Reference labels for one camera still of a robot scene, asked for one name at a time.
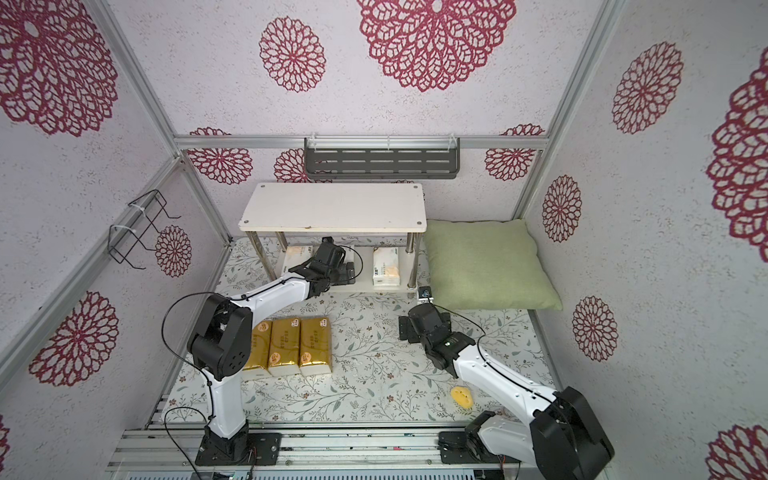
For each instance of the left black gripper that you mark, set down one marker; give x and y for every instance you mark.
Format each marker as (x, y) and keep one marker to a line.
(345, 277)

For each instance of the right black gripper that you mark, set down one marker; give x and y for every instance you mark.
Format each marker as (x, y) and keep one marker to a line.
(418, 324)

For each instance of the gold tissue pack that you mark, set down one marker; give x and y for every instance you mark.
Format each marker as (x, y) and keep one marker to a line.
(284, 352)
(257, 365)
(315, 351)

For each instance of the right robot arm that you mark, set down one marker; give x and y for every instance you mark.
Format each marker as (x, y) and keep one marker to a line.
(555, 431)

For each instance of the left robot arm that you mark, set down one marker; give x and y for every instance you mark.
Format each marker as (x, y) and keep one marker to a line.
(220, 344)

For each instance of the white two-tier shelf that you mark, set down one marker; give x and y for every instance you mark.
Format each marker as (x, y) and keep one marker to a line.
(342, 209)

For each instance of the floral patterned floor mat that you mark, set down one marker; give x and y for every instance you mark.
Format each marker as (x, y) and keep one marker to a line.
(376, 378)

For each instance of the yellow sponge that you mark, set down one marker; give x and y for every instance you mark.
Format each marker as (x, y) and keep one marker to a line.
(462, 396)

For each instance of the green cushion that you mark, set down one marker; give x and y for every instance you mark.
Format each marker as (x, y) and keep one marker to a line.
(487, 265)

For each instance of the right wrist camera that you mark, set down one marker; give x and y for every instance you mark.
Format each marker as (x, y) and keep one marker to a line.
(424, 294)

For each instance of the grey slotted wall shelf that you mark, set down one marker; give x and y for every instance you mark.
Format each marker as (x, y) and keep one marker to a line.
(383, 160)

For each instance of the black wire wall rack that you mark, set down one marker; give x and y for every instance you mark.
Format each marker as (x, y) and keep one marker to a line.
(123, 239)

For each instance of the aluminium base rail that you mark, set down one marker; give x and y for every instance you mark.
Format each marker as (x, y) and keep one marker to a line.
(311, 453)

